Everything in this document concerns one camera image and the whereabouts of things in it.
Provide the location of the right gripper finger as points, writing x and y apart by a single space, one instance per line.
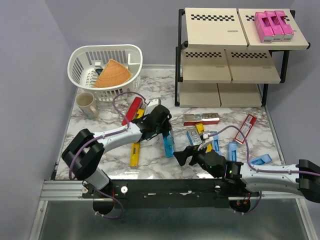
203 147
181 156

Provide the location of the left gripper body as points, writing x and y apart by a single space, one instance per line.
165 127

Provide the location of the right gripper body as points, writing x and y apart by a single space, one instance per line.
197 156

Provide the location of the silver blue toothpaste box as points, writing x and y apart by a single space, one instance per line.
168 143
194 137

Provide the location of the pink toothpaste box horizontal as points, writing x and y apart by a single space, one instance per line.
263 27

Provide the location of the pink toothpaste box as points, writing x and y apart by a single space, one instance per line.
280 21
273 22

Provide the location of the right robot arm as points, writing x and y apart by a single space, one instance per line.
301 179

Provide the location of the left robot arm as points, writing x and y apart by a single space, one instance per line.
85 151

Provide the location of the black three-tier shelf rack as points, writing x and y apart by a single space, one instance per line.
223 63

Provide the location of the light blue toothpaste box centre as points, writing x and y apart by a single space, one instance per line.
215 144

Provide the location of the light blue toothpaste box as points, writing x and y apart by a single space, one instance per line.
232 151
215 144

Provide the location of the yellow toothpaste box upper left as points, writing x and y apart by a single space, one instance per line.
140 113

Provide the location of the yellow toothpaste box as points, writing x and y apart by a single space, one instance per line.
140 113
134 156
200 128

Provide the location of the yellow toothpaste box centre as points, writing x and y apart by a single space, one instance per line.
200 128

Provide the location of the red toothpaste box left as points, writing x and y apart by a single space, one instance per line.
133 109

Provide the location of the light blue toothpaste box right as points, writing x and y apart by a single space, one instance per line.
232 151

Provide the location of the silver red toothpaste box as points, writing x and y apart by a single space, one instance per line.
201 118

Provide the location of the yellow toothpaste box lower left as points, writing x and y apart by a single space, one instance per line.
134 156

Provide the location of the red white toothpaste box right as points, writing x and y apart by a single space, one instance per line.
246 128

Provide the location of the light blue toothpaste box corner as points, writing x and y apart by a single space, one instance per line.
261 160

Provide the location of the orange woven fan mat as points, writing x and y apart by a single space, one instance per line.
112 75

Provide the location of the white plastic basket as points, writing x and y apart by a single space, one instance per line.
84 61

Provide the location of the beige ceramic mug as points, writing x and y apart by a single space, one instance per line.
87 104

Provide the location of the black item in basket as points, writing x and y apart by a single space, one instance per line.
98 70

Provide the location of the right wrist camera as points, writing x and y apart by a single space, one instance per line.
207 136

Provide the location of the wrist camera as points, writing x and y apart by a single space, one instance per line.
207 136
151 105

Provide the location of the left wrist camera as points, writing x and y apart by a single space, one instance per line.
151 105

